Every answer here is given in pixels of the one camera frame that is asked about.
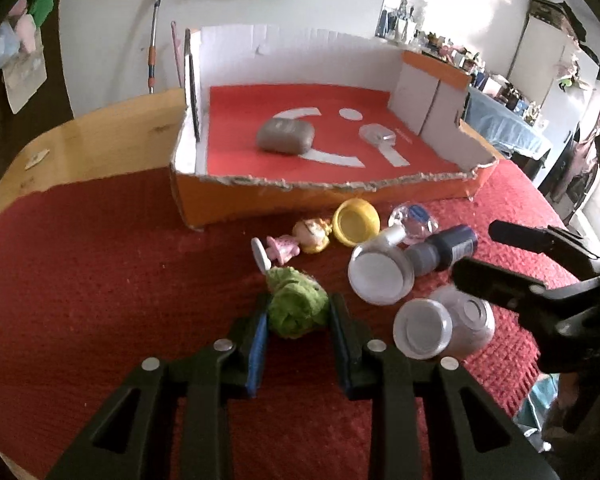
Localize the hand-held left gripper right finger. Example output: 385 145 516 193
328 292 561 480

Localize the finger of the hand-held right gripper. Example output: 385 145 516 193
452 257 600 349
489 219 600 277

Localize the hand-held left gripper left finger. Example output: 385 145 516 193
45 292 273 480

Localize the dark blue bottle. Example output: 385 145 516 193
405 225 478 277

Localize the white plastic jar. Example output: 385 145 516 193
393 285 496 361

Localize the green crocheted cloth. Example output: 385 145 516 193
265 266 330 339

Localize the orange and white cardboard box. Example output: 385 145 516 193
169 24 499 233

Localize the pink doll figure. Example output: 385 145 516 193
251 217 331 273

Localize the blue plastic sheet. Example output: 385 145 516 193
512 375 561 441

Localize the blue cloth covered table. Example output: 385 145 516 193
462 85 553 161

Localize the yellow plastic cup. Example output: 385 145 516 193
332 199 381 247

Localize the red tablecloth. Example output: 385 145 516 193
0 157 581 480

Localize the clear plastic cup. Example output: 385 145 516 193
359 124 397 147

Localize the white wardrobe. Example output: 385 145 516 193
507 0 581 111

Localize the row of small bottles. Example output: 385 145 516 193
377 0 486 73

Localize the thin pink stick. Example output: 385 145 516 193
170 20 185 88

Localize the white paper sheet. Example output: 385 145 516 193
2 52 48 115

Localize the pink plush toy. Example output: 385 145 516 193
12 0 38 53

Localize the green plush toy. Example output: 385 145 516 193
30 0 56 28

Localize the mop handle with orange grip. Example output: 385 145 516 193
146 0 164 95

